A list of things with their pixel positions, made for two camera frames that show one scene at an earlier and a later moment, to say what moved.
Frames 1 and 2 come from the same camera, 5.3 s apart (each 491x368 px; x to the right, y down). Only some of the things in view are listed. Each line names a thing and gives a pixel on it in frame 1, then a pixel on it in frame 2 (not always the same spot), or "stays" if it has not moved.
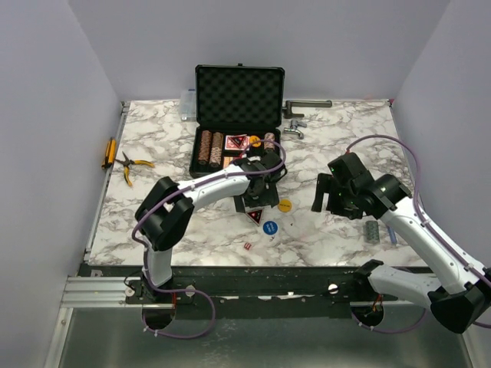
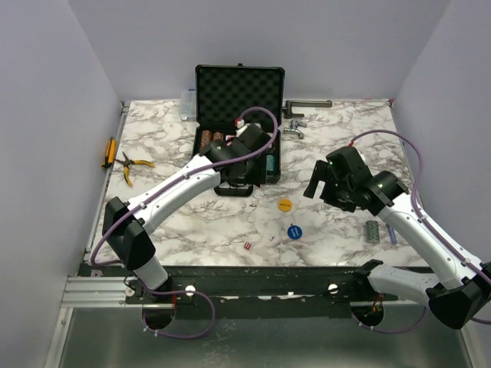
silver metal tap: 293,129 stays
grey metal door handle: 289,104 stays
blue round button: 270,228 → 294,231
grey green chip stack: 372,231 stays
